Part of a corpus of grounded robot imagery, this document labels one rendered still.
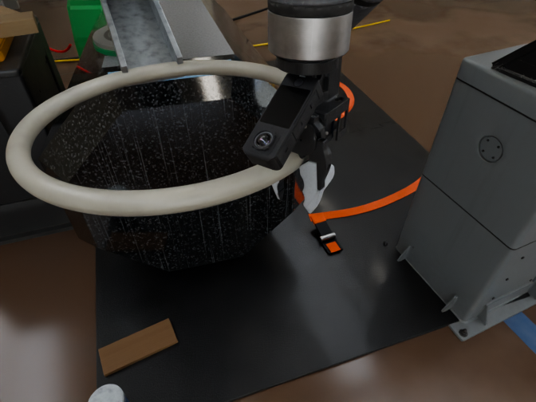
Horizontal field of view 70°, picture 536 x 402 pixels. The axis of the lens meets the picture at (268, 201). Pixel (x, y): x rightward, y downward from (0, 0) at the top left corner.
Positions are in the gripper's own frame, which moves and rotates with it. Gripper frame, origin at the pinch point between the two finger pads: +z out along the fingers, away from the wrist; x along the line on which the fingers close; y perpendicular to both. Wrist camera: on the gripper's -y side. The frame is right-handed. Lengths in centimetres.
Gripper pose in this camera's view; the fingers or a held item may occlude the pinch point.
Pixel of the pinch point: (292, 200)
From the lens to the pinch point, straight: 54.4
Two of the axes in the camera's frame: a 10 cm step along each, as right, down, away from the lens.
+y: 6.1, -5.0, 6.1
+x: -7.9, -3.7, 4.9
